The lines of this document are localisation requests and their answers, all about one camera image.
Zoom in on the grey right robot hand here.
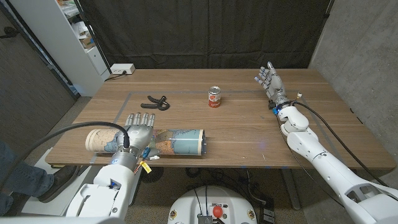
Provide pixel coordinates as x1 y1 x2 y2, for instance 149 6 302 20
254 61 291 108

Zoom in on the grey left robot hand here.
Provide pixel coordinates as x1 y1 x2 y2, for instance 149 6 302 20
115 111 161 159

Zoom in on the paper map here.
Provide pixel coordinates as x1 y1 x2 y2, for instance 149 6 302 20
85 128 207 156

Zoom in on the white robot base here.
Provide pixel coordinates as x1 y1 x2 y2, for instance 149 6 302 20
167 185 259 224

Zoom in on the black grip trainer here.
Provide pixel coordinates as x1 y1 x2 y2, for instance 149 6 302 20
140 95 171 111

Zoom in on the red tomato can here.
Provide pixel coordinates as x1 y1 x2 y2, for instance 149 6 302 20
208 85 222 109

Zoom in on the black round fan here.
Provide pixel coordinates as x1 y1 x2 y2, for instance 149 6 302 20
139 167 164 184

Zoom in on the white power outlet box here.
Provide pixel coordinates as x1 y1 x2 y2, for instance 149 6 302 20
110 63 136 75

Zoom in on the black fabric mat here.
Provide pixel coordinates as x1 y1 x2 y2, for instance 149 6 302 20
77 0 335 70

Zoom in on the dark shoe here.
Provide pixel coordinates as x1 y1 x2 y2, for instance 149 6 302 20
37 164 78 203

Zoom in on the cardboard box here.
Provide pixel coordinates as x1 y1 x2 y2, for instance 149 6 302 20
79 34 96 50

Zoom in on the black backdrop stand pole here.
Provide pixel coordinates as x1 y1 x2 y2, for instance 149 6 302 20
73 0 112 75

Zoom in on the white robot torso edge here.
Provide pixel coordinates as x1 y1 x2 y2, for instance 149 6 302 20
0 216 126 224

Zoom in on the white shelf cabinet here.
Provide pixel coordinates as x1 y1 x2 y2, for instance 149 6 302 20
9 0 111 97

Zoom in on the white plastic bag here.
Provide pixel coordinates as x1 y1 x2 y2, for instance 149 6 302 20
70 21 90 38

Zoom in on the blue jeans leg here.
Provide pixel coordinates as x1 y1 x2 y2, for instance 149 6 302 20
0 141 55 215

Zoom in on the black floor power strip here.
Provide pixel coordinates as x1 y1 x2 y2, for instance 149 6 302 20
259 198 276 224

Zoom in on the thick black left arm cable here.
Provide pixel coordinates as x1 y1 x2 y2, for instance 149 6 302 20
0 121 131 190

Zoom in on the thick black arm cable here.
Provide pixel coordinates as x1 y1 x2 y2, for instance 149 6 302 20
0 121 131 190
292 100 389 187

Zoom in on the black power cord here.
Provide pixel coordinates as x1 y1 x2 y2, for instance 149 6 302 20
104 70 127 82

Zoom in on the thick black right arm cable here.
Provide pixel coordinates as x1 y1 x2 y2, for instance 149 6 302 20
292 100 389 187

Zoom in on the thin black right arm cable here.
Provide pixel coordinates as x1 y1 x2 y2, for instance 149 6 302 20
275 113 346 208

